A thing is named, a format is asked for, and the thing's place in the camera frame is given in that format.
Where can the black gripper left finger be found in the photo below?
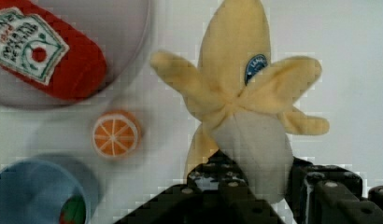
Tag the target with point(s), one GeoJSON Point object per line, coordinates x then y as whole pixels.
{"type": "Point", "coordinates": [216, 192]}

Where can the yellow plush peeled banana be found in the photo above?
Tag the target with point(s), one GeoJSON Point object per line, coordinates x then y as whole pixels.
{"type": "Point", "coordinates": [244, 101]}

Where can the blue small bowl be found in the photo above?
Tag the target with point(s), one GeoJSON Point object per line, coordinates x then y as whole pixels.
{"type": "Point", "coordinates": [34, 191]}

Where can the red plush ketchup bottle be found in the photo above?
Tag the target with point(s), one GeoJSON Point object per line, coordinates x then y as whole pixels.
{"type": "Point", "coordinates": [47, 52]}

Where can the grey round plate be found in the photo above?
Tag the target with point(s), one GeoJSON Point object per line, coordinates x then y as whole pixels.
{"type": "Point", "coordinates": [118, 27]}

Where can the orange slice toy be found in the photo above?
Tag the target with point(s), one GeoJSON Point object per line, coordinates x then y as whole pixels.
{"type": "Point", "coordinates": [116, 134]}

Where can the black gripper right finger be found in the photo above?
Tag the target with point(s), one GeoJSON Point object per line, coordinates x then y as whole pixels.
{"type": "Point", "coordinates": [329, 194]}

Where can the small strawberry in bowl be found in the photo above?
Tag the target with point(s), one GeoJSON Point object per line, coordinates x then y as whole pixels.
{"type": "Point", "coordinates": [73, 211]}

